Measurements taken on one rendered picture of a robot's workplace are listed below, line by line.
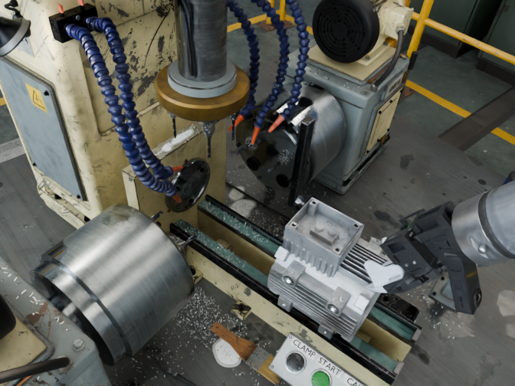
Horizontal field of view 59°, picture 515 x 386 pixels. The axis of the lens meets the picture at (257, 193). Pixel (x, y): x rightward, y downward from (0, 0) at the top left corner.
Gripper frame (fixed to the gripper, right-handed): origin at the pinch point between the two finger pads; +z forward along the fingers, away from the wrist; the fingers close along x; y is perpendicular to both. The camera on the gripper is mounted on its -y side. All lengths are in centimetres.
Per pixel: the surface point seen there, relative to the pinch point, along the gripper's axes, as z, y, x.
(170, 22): 16, 65, -16
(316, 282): 14.0, 4.1, 1.0
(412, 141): 43, 0, -91
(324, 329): 19.0, -4.8, 3.8
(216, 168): 41, 36, -17
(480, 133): 105, -48, -239
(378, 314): 20.7, -13.5, -10.4
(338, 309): 10.8, -1.4, 3.6
